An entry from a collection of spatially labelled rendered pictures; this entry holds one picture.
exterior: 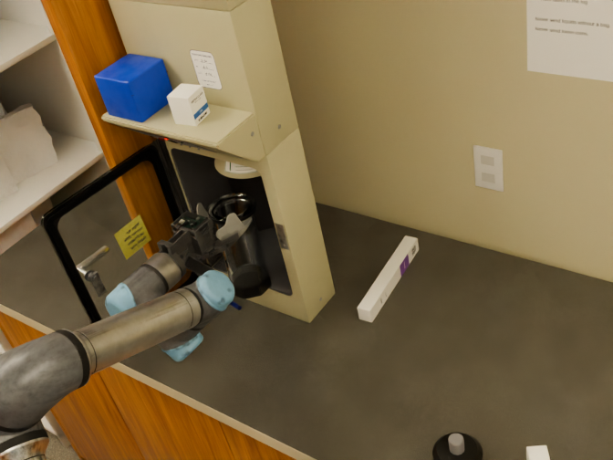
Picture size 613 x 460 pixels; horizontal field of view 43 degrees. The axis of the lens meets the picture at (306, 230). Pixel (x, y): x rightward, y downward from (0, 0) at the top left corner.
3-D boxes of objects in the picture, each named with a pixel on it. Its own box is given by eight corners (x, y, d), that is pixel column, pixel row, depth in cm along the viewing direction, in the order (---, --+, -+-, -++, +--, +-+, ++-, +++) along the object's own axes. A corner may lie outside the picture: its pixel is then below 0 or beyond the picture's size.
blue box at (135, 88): (142, 91, 162) (128, 52, 157) (176, 99, 157) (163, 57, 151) (108, 115, 156) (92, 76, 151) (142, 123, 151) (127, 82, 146)
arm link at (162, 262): (173, 297, 156) (145, 286, 161) (188, 283, 159) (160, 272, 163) (162, 269, 152) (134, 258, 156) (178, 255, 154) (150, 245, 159)
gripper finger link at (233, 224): (253, 206, 164) (214, 225, 161) (259, 228, 167) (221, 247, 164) (246, 200, 166) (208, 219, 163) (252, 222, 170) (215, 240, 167)
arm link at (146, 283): (127, 336, 153) (97, 305, 153) (164, 300, 159) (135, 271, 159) (138, 325, 147) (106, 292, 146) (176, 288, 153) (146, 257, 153)
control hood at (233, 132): (152, 129, 170) (138, 88, 164) (267, 156, 152) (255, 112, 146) (115, 156, 163) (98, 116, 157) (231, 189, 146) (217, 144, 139)
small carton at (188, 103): (189, 110, 152) (181, 83, 148) (210, 112, 149) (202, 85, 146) (175, 123, 148) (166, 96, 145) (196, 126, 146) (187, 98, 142)
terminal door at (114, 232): (202, 277, 194) (154, 141, 169) (108, 355, 178) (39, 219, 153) (201, 275, 194) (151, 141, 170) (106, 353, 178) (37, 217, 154)
